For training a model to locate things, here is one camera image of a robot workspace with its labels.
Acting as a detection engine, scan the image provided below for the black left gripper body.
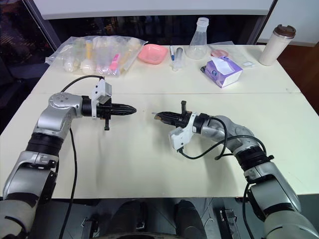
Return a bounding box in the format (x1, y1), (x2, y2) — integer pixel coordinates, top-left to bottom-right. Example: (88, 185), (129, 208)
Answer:
(96, 102), (116, 131)

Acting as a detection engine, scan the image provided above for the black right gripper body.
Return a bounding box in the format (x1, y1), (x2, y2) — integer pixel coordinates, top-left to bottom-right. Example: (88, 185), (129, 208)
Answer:
(174, 100), (193, 128)

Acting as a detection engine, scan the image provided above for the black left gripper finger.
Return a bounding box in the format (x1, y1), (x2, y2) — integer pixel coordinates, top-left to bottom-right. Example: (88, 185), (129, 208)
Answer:
(113, 103), (137, 111)
(114, 109), (137, 117)

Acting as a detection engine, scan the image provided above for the clear bag of lab supplies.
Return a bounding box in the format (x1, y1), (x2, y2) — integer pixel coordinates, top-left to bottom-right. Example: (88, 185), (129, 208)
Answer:
(45, 35), (149, 79)

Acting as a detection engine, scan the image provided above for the pink plastic bowl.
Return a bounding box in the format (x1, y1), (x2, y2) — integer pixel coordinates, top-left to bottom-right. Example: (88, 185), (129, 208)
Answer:
(138, 43), (168, 66)

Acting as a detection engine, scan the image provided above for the purple tissue box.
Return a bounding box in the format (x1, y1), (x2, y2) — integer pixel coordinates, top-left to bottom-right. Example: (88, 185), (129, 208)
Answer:
(200, 55), (244, 89)

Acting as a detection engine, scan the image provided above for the clear conical flask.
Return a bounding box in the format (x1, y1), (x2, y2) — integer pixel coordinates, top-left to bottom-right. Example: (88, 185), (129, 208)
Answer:
(185, 17), (212, 60)

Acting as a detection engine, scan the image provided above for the pink petri dish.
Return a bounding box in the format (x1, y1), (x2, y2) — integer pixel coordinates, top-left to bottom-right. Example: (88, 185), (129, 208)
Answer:
(210, 48), (229, 58)

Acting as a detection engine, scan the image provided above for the flat clear plastic bag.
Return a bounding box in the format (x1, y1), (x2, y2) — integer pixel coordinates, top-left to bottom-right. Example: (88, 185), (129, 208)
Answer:
(207, 44), (256, 69)

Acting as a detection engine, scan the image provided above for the dark rounded shape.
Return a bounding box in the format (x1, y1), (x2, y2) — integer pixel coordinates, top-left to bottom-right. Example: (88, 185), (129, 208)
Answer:
(173, 199), (208, 239)
(109, 200), (150, 239)

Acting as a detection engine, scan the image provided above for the black box with label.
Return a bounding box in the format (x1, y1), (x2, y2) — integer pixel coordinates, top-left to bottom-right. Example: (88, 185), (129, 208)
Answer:
(216, 207), (240, 239)

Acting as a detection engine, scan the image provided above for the white tumbler with brown lid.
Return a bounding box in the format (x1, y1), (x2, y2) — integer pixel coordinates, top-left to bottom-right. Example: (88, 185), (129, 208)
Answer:
(258, 24), (297, 67)

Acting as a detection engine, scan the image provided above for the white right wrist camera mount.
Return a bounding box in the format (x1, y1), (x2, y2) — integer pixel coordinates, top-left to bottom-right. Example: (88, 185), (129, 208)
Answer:
(169, 113), (198, 153)

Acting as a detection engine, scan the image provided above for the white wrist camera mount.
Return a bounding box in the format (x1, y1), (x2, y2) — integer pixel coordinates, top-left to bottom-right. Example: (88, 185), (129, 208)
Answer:
(90, 79), (113, 120)
(169, 113), (198, 153)

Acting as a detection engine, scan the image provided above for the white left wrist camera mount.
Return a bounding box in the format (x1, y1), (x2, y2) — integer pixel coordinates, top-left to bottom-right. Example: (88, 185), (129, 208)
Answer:
(90, 79), (113, 120)

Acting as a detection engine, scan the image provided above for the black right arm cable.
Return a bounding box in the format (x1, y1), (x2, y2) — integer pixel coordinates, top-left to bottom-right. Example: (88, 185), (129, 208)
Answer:
(177, 117), (275, 161)

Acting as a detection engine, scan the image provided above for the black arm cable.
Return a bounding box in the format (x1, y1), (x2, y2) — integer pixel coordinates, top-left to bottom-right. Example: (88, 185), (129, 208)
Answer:
(177, 117), (275, 161)
(57, 75), (105, 239)

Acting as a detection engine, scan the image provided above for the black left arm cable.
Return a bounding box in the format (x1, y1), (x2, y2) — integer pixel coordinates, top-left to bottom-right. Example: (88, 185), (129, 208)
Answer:
(57, 75), (105, 239)

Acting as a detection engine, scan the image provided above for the small metal bracket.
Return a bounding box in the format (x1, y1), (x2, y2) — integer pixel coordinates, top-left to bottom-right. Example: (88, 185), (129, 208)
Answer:
(80, 216), (98, 235)

